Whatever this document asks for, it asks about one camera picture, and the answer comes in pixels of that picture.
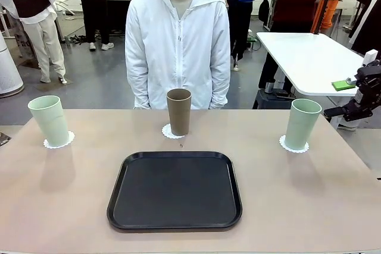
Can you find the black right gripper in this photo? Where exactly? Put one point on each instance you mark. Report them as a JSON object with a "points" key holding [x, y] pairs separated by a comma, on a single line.
{"points": [[370, 87]]}

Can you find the tall pale green cup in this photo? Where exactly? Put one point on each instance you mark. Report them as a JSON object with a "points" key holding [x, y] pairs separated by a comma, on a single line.
{"points": [[52, 123], [302, 126]]}

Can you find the white scalloped paper coaster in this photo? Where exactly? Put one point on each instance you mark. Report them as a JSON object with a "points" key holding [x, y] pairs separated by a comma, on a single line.
{"points": [[166, 133], [282, 144], [71, 138]]}

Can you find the tall brown cup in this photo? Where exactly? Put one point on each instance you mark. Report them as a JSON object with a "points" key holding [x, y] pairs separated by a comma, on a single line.
{"points": [[178, 114]]}

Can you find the person's right forearm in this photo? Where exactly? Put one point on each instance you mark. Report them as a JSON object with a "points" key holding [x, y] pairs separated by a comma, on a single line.
{"points": [[138, 87]]}

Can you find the person's left forearm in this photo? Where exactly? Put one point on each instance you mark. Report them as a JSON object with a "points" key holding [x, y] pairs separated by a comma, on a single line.
{"points": [[220, 87]]}

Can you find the white side table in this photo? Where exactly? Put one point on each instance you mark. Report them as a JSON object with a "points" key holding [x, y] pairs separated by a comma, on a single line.
{"points": [[306, 57]]}

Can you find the person in black white coat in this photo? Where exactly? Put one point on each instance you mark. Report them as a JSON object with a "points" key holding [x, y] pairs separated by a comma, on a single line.
{"points": [[367, 19]]}

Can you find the person in orange trousers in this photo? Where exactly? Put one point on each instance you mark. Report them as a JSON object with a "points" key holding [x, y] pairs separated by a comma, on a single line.
{"points": [[326, 13]]}

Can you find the black stand pole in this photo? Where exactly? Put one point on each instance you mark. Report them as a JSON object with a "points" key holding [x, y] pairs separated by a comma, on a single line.
{"points": [[324, 4]]}

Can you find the small green bench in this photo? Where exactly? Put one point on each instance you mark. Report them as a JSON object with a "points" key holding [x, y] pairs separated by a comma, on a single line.
{"points": [[252, 39]]}

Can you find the black bag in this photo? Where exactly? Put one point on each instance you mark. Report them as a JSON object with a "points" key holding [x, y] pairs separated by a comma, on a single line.
{"points": [[264, 11]]}

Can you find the person in white jacket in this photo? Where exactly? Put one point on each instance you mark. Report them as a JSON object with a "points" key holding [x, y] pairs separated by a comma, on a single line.
{"points": [[178, 43]]}

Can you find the black plastic tray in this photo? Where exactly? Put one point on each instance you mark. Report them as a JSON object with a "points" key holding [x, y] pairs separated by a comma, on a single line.
{"points": [[175, 194]]}

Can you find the person in black clothes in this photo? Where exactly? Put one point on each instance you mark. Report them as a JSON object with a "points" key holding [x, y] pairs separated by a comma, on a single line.
{"points": [[95, 4]]}

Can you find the person in beige trousers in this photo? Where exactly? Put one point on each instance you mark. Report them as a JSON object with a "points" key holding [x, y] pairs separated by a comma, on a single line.
{"points": [[38, 28]]}

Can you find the white cylindrical air purifier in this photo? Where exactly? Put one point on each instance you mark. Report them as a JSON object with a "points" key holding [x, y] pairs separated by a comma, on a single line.
{"points": [[9, 69]]}

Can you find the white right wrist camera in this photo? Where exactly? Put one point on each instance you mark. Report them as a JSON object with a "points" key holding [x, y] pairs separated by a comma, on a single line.
{"points": [[370, 57]]}

